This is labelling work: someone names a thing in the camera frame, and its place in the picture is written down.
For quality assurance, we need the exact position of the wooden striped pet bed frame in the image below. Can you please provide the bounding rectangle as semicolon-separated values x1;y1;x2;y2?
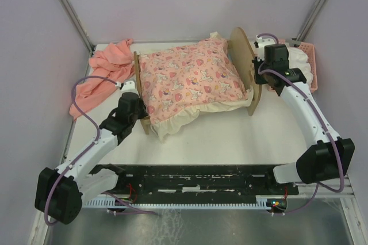
132;26;263;136

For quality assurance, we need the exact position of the pink unicorn print mattress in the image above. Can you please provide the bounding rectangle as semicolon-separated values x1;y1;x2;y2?
137;31;254;143

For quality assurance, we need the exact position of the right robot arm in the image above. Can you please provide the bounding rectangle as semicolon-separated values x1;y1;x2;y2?
252;41;355;194

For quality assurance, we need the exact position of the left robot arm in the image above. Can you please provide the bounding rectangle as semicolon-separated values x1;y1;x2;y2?
34;90;145;226

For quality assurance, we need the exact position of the white cloth in basket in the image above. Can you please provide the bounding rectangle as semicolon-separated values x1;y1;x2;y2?
286;45;313;87

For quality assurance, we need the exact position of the pink plastic basket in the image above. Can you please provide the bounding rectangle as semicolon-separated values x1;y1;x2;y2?
279;39;318;93

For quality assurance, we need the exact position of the salmon pink cloth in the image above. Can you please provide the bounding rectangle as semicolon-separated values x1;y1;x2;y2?
75;39;135;113

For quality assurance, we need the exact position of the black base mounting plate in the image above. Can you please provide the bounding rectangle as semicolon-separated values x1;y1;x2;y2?
86;163;300;202

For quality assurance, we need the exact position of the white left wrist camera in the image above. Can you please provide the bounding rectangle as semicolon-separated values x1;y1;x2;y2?
115;80;139;94

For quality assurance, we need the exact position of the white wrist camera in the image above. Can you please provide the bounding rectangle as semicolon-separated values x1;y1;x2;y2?
115;80;139;94
254;36;272;61

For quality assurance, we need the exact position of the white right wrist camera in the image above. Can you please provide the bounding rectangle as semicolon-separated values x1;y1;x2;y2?
254;36;272;61

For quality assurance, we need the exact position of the right aluminium frame post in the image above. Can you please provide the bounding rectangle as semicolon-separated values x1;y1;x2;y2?
296;0;328;41

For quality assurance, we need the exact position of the aluminium frame post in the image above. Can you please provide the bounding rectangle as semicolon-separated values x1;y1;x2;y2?
59;0;95;53
296;0;328;41

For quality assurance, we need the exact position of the white slotted cable duct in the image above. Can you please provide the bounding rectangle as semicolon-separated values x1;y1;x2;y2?
83;194;288;210

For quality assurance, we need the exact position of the left aluminium frame post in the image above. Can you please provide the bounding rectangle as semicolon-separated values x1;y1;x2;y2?
59;0;95;53

